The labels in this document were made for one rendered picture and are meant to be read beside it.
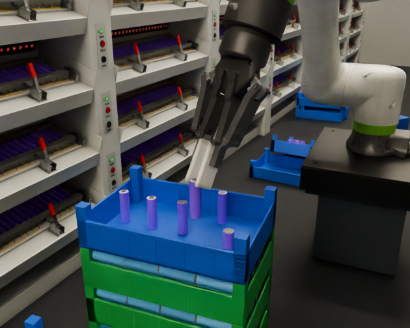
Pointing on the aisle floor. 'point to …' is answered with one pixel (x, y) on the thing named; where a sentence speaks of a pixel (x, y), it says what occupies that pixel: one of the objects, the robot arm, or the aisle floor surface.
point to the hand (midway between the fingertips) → (205, 164)
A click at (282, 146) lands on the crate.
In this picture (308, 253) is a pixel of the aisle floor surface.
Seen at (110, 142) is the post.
